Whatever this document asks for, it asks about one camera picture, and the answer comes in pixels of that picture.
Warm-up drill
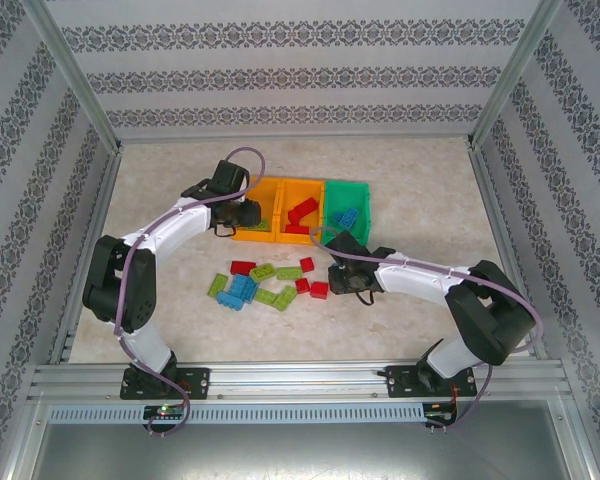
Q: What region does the aluminium side rail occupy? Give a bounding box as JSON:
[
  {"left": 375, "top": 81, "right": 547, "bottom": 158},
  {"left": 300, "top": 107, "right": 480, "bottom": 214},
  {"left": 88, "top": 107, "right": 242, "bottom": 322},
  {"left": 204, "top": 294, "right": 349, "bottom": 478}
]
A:
[
  {"left": 48, "top": 147, "right": 126, "bottom": 366},
  {"left": 465, "top": 139, "right": 554, "bottom": 364}
]

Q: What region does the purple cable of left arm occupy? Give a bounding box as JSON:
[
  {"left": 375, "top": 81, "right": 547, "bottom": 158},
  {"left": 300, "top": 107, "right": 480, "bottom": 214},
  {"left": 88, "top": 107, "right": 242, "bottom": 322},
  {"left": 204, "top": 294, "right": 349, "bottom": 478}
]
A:
[{"left": 114, "top": 146, "right": 267, "bottom": 437}]

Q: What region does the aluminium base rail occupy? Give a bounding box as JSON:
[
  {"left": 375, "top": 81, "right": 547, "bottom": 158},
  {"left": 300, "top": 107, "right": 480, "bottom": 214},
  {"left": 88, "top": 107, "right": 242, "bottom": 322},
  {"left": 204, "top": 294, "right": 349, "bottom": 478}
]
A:
[{"left": 28, "top": 360, "right": 567, "bottom": 402}]

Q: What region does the slotted grey cable duct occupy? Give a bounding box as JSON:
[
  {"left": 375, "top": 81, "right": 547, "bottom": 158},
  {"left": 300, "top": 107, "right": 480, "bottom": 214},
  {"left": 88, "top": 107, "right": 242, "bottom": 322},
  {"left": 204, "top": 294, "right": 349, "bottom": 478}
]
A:
[{"left": 46, "top": 402, "right": 427, "bottom": 425}]

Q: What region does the aluminium frame post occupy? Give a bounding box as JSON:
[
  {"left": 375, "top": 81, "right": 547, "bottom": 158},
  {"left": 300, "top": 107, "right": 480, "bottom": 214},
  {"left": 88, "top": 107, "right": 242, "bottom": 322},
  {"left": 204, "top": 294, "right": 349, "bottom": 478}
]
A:
[
  {"left": 19, "top": 0, "right": 126, "bottom": 154},
  {"left": 465, "top": 0, "right": 565, "bottom": 150}
]

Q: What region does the grey metal front shelf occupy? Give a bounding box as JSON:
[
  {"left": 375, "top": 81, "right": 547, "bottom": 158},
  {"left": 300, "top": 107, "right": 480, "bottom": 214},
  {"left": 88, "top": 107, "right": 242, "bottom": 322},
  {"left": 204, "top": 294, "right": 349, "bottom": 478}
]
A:
[{"left": 9, "top": 399, "right": 599, "bottom": 480}]

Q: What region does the aluminium back rail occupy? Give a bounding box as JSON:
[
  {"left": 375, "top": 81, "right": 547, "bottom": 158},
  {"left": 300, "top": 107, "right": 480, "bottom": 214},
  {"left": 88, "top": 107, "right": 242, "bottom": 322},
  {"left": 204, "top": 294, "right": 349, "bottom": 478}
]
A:
[{"left": 118, "top": 130, "right": 475, "bottom": 145}]

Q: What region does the small circuit board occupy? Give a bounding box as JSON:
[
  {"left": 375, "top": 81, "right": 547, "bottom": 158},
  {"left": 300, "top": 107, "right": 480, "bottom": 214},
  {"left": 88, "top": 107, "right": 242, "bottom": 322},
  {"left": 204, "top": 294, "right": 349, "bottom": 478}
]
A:
[
  {"left": 426, "top": 401, "right": 457, "bottom": 426},
  {"left": 143, "top": 404, "right": 187, "bottom": 420}
]

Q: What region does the green plastic bin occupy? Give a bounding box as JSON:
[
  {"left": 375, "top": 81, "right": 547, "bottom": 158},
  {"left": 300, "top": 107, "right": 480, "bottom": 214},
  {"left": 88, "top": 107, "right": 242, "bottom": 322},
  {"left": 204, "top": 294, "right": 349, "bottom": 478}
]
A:
[{"left": 323, "top": 179, "right": 372, "bottom": 246}]

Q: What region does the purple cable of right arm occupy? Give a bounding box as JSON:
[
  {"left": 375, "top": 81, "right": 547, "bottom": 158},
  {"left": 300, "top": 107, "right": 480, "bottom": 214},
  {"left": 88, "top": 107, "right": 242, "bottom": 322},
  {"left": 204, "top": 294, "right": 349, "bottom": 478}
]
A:
[{"left": 308, "top": 225, "right": 545, "bottom": 434}]

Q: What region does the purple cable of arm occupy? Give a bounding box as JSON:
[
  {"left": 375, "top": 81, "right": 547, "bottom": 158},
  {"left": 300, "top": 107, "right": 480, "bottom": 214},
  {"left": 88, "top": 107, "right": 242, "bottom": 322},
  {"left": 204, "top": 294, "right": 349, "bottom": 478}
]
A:
[
  {"left": 114, "top": 146, "right": 267, "bottom": 437},
  {"left": 308, "top": 225, "right": 545, "bottom": 434}
]

